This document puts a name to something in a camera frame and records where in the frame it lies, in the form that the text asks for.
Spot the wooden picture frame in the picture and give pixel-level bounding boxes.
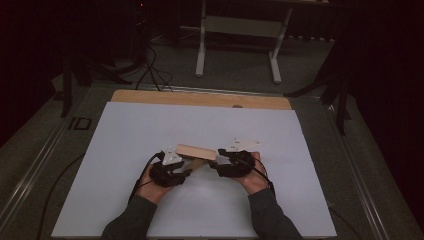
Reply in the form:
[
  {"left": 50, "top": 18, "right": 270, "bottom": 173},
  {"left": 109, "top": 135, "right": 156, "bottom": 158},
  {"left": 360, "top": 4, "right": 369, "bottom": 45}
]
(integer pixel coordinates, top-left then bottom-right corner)
[{"left": 175, "top": 143, "right": 219, "bottom": 173}]

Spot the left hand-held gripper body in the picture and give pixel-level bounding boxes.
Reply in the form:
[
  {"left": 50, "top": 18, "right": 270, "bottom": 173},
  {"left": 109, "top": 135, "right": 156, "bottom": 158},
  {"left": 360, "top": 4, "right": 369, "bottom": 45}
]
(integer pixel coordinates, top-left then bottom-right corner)
[{"left": 148, "top": 146, "right": 188, "bottom": 188}]

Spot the black tripod stand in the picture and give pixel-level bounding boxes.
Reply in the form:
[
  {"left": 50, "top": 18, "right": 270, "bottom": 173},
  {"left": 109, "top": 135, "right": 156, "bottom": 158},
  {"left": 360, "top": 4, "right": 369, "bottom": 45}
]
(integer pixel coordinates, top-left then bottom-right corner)
[{"left": 283, "top": 39, "right": 354, "bottom": 136}]

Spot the white table mat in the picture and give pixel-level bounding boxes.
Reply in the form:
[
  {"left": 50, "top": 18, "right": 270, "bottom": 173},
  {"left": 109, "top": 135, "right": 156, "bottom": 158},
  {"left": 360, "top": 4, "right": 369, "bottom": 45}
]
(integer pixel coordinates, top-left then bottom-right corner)
[{"left": 51, "top": 101, "right": 338, "bottom": 238}]

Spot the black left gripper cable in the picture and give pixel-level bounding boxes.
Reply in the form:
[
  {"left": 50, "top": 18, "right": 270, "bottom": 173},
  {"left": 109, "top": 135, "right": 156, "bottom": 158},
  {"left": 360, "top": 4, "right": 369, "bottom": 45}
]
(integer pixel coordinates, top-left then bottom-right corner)
[{"left": 128, "top": 151, "right": 166, "bottom": 204}]

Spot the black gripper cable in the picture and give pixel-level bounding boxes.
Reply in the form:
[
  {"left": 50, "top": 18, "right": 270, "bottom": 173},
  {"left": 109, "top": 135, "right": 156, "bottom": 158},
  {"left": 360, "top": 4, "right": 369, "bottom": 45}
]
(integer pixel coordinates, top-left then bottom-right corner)
[
  {"left": 128, "top": 151, "right": 166, "bottom": 204},
  {"left": 244, "top": 156, "right": 277, "bottom": 198}
]

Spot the thin black floor cable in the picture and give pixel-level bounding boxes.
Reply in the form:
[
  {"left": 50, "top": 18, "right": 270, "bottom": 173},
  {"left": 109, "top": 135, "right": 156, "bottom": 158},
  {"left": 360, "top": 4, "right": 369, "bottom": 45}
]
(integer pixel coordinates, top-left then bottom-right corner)
[
  {"left": 34, "top": 152, "right": 86, "bottom": 240},
  {"left": 328, "top": 205, "right": 363, "bottom": 240}
]

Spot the metal floor rail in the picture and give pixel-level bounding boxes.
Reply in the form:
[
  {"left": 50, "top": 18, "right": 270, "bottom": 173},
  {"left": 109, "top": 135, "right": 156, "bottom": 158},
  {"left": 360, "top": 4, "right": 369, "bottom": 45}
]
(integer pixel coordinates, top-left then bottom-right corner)
[
  {"left": 323, "top": 101, "right": 393, "bottom": 240},
  {"left": 0, "top": 111, "right": 73, "bottom": 231}
]

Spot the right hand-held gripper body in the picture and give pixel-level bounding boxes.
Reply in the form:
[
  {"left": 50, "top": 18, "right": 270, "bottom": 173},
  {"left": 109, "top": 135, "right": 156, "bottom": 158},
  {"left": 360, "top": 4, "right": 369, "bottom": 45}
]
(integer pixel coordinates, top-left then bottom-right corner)
[{"left": 216, "top": 137, "right": 262, "bottom": 179}]

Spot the black floor socket plate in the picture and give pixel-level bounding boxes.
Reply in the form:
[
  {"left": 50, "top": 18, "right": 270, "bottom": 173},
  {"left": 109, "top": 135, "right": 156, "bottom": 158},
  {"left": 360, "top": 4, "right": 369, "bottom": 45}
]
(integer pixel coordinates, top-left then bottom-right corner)
[{"left": 68, "top": 116, "right": 93, "bottom": 131}]

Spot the black floor cable bundle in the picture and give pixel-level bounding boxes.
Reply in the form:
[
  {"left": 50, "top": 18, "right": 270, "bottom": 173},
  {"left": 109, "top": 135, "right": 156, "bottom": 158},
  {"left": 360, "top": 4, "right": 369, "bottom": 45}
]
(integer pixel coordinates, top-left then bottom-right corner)
[{"left": 134, "top": 43, "right": 175, "bottom": 93}]

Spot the person's right hand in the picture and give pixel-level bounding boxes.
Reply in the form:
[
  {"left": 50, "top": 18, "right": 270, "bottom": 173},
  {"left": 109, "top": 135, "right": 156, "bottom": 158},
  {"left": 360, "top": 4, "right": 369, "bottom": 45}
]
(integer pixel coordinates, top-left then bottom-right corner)
[{"left": 233, "top": 151, "right": 271, "bottom": 196}]

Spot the white metal desk frame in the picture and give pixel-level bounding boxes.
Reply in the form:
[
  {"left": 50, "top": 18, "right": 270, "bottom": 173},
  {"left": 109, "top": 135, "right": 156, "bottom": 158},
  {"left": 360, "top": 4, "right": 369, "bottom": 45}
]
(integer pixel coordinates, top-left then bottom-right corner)
[{"left": 194, "top": 0, "right": 329, "bottom": 84}]

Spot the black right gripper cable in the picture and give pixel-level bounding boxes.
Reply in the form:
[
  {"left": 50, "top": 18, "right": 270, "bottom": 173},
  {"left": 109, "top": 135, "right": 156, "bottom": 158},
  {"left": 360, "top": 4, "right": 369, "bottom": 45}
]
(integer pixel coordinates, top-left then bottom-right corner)
[{"left": 244, "top": 156, "right": 277, "bottom": 198}]

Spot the person's left hand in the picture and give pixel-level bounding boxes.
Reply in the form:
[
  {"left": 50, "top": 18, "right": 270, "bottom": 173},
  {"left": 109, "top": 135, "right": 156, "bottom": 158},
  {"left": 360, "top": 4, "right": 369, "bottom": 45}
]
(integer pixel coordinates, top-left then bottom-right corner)
[{"left": 134, "top": 164, "right": 175, "bottom": 206}]

